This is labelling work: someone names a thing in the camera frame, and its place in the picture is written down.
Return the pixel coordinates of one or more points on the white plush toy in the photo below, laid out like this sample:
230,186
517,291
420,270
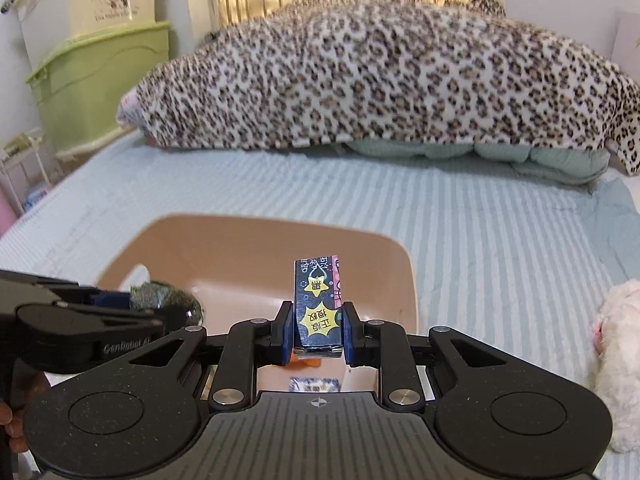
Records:
618,365

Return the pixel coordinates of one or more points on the beige plastic basin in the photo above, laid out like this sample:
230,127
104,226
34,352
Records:
225,270

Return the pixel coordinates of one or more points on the green plastic storage bin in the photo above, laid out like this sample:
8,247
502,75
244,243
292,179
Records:
95,85

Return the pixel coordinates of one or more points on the leopard print blanket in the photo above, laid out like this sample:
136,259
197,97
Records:
370,75

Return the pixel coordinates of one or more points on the cream plastic storage bin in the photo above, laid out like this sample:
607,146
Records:
85,0

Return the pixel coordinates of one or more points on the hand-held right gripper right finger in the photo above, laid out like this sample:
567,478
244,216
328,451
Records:
349,336

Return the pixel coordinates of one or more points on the person's left hand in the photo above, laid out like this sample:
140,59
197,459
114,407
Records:
10,430

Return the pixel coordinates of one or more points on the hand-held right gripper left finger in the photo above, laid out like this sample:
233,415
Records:
285,334

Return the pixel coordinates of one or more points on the white small shelf rack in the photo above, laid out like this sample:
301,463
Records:
22,170

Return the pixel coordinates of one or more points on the dark printed snack box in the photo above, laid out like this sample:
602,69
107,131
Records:
318,305

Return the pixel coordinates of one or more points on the small blue white packet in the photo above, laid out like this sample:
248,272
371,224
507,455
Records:
315,384

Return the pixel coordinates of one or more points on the striped light blue bedsheet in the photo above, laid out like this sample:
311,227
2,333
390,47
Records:
450,240

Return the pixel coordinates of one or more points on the dark green foil packet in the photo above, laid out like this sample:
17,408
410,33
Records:
165,298

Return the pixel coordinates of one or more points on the pale green quilt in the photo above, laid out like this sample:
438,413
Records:
490,157

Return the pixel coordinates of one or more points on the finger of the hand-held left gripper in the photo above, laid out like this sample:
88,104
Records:
165,318
65,292

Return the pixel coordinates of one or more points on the blue cloth mat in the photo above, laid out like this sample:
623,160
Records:
612,202

